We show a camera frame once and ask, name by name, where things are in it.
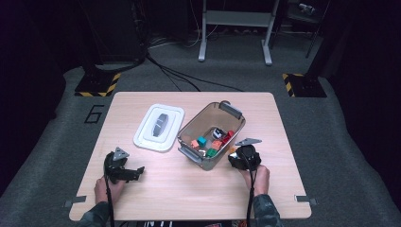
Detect black equipment cabinet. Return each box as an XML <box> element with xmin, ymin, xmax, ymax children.
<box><xmin>78</xmin><ymin>0</ymin><xmax>149</xmax><ymax>65</ymax></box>

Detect grey device on stand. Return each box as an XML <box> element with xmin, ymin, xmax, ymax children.
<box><xmin>297</xmin><ymin>2</ymin><xmax>316</xmax><ymax>16</ymax></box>

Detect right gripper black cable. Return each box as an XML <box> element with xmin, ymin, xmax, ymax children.
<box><xmin>244</xmin><ymin>150</ymin><xmax>258</xmax><ymax>227</ymax></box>

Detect black yellow striped stand base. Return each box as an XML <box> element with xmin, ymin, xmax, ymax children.
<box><xmin>282</xmin><ymin>73</ymin><xmax>328</xmax><ymax>98</ymax></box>
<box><xmin>74</xmin><ymin>71</ymin><xmax>122</xmax><ymax>97</ymax></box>

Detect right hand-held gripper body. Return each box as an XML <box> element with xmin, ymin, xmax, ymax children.
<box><xmin>235</xmin><ymin>137</ymin><xmax>263</xmax><ymax>173</ymax></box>

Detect transparent brown storage bin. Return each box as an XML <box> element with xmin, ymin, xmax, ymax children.
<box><xmin>177</xmin><ymin>99</ymin><xmax>247</xmax><ymax>171</ymax></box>

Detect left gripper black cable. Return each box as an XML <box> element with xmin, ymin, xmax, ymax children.
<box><xmin>103</xmin><ymin>171</ymin><xmax>116</xmax><ymax>227</ymax></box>

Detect white bin lid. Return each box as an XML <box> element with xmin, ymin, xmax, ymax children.
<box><xmin>132</xmin><ymin>103</ymin><xmax>186</xmax><ymax>153</ymax></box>

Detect black stand leg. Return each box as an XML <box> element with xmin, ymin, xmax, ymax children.
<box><xmin>305</xmin><ymin>0</ymin><xmax>330</xmax><ymax>60</ymax></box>

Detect white metal desk frame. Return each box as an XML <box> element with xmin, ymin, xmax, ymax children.
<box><xmin>198</xmin><ymin>0</ymin><xmax>281</xmax><ymax>66</ymax></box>

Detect black floor cable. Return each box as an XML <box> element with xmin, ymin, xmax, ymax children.
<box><xmin>159</xmin><ymin>66</ymin><xmax>201</xmax><ymax>93</ymax></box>
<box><xmin>146</xmin><ymin>55</ymin><xmax>244</xmax><ymax>93</ymax></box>

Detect person's right hand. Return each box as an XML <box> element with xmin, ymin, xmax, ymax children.
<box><xmin>240</xmin><ymin>164</ymin><xmax>271</xmax><ymax>197</ymax></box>

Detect white floor cable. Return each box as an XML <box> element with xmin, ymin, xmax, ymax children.
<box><xmin>148</xmin><ymin>37</ymin><xmax>202</xmax><ymax>50</ymax></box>

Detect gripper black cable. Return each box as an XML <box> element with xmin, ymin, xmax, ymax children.
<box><xmin>103</xmin><ymin>171</ymin><xmax>116</xmax><ymax>227</ymax></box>
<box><xmin>244</xmin><ymin>150</ymin><xmax>258</xmax><ymax>227</ymax></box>

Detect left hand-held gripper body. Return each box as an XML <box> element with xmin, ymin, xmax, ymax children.
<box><xmin>103</xmin><ymin>147</ymin><xmax>131</xmax><ymax>184</ymax></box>

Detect person's left hand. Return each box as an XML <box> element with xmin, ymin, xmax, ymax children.
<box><xmin>94</xmin><ymin>175</ymin><xmax>127</xmax><ymax>205</ymax></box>

